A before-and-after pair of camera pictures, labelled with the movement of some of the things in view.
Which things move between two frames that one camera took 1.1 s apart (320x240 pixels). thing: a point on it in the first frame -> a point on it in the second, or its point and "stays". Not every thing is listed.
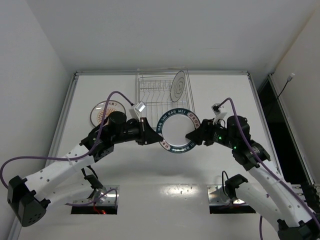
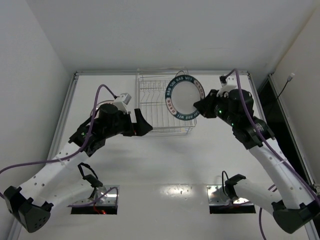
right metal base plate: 217,195 stays
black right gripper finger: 198,135 -> 202,106
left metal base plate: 107,200 stays
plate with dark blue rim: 173,125 -> 182,92
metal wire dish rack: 153,87 stays
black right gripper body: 205,132 -> 210,104
